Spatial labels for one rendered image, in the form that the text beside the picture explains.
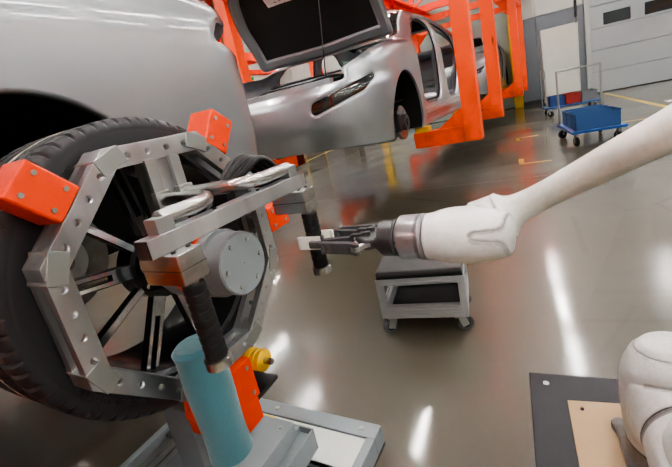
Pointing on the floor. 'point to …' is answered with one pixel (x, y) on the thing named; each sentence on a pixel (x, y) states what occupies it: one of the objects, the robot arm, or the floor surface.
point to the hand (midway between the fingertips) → (315, 239)
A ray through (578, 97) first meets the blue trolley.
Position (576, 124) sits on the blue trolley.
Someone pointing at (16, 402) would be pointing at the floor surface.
